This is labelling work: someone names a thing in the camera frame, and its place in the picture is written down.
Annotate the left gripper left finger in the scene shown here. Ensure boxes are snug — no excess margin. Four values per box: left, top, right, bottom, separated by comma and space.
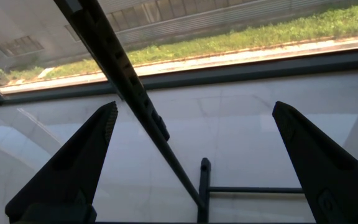
4, 101, 119, 223

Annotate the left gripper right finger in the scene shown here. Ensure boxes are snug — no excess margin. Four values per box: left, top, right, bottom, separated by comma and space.
271, 101, 358, 224

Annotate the window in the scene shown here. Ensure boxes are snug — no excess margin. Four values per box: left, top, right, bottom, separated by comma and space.
0, 0, 358, 113

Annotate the black clothes rack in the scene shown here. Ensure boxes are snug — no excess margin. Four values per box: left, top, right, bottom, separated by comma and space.
53, 0, 305, 223

